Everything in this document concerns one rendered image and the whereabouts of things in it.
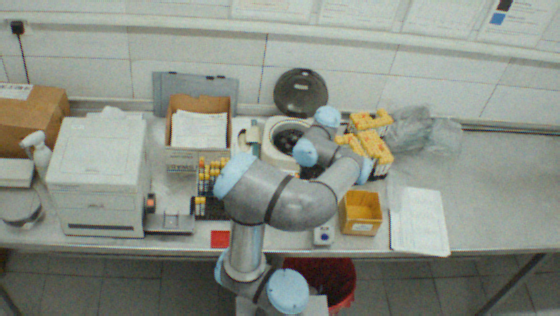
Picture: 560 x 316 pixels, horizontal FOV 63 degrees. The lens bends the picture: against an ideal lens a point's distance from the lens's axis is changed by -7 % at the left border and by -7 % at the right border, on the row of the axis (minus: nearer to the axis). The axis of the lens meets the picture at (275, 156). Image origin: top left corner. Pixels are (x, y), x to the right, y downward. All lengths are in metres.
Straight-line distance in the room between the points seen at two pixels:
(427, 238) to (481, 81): 0.77
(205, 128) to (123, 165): 0.53
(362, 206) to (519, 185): 0.77
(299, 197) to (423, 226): 0.99
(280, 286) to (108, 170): 0.61
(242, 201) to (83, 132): 0.77
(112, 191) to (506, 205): 1.54
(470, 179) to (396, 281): 0.88
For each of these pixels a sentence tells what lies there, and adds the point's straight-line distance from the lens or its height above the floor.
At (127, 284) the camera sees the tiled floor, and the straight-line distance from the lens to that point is 2.63.
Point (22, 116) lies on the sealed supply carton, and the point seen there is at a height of 1.06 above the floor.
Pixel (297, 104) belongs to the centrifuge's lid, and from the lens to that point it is 2.01.
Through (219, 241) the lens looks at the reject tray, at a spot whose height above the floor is 0.88.
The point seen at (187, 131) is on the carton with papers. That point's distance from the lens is 1.94.
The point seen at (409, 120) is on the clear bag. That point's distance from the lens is 2.10.
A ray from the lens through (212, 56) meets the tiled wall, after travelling 1.93.
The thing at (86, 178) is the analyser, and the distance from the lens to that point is 1.51.
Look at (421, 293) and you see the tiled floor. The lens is 2.84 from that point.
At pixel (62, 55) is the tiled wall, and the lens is 2.02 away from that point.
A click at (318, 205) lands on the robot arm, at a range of 1.01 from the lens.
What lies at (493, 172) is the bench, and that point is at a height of 0.88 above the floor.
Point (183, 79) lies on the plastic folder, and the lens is 1.98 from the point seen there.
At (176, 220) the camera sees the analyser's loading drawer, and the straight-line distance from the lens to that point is 1.70.
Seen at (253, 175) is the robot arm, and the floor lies 1.56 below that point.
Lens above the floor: 2.32
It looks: 48 degrees down
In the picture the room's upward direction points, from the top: 11 degrees clockwise
